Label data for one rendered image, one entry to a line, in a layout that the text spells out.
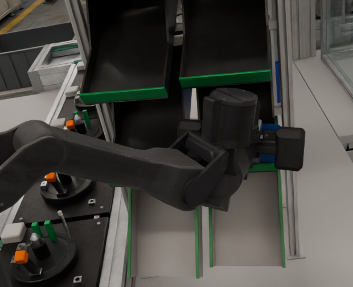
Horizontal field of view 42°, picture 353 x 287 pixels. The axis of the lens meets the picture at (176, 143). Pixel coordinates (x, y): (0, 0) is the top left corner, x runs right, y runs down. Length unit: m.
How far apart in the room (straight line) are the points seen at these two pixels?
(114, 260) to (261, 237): 0.32
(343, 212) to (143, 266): 0.52
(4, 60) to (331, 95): 1.92
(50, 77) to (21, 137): 1.66
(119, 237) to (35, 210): 0.25
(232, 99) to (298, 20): 1.39
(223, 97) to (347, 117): 1.02
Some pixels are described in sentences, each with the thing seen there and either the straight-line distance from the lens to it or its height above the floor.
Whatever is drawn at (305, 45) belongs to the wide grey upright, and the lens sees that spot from 1.95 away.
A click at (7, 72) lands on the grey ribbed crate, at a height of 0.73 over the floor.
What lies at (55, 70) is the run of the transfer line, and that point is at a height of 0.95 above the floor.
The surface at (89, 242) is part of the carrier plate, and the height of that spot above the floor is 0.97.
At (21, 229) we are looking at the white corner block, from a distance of 1.13.
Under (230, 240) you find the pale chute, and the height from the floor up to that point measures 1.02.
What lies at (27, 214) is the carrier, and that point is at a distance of 1.19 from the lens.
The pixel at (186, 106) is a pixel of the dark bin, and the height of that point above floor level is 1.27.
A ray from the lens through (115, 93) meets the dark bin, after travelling 0.68.
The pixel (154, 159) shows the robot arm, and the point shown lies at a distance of 0.51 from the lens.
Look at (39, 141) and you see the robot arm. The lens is 0.43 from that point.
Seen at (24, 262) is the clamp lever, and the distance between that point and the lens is 0.93.
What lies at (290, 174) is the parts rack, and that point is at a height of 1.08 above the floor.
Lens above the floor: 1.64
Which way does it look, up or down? 32 degrees down
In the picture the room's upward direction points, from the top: 11 degrees counter-clockwise
